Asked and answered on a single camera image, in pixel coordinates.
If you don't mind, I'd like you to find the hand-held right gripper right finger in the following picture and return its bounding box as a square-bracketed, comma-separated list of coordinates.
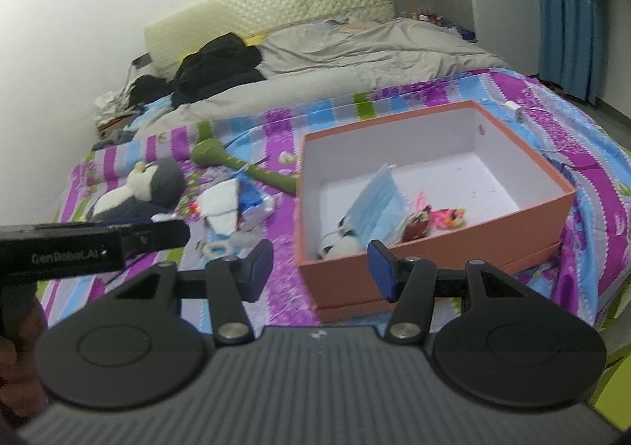
[368, 239, 530, 344]

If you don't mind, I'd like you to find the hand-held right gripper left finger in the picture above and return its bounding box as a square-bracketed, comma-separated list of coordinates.
[114, 239, 275, 344]

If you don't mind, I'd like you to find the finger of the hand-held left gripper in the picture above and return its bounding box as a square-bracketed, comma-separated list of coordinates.
[121, 219, 191, 253]

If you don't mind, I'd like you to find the orange cardboard box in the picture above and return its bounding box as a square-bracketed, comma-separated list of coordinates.
[295, 100, 577, 325]

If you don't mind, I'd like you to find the small panda plush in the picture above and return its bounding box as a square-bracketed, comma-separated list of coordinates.
[318, 216, 368, 261]

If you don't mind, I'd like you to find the brown monkey toy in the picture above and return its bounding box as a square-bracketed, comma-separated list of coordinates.
[401, 206, 435, 244]

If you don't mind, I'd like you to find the white textured towel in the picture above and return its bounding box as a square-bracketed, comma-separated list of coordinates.
[197, 179, 242, 234]

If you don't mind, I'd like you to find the blue face mask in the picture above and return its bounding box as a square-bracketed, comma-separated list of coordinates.
[345, 163, 412, 246]

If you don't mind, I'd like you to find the small bird toy pink tassel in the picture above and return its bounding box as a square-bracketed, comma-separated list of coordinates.
[414, 193, 468, 231]

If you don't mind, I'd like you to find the person's left hand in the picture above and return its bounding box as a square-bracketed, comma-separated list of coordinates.
[0, 298, 50, 432]

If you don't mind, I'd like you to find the grey white penguin plush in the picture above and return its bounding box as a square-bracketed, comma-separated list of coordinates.
[86, 156, 187, 224]

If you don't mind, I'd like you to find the blue red snack packet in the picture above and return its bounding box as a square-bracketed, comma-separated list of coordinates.
[185, 176, 277, 231]

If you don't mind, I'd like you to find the green plush massage stick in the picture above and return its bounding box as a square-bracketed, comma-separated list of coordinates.
[191, 138, 301, 197]

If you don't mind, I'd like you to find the light blue blanket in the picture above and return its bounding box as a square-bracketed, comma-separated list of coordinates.
[133, 95, 183, 130]

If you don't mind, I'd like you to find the crumpled white cloth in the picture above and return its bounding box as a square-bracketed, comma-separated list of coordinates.
[93, 90, 131, 125]

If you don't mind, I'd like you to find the small black cloth heap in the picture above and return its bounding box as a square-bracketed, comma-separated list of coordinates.
[129, 74, 173, 106]

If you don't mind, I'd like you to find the black clothes pile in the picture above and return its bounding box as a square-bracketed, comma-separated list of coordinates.
[170, 32, 267, 108]

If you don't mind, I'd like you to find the striped floral bedsheet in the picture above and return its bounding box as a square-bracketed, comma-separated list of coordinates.
[39, 67, 631, 332]

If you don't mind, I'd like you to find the grey duvet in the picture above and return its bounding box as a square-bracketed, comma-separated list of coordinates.
[140, 17, 508, 138]

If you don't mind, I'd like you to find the cluster of small bottles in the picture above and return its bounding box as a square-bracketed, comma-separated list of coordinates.
[399, 6, 479, 42]

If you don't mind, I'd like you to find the blue curtain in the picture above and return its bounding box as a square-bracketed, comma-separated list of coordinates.
[531, 0, 617, 106]

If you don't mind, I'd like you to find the white cable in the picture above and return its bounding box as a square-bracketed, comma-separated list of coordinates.
[478, 97, 587, 170]

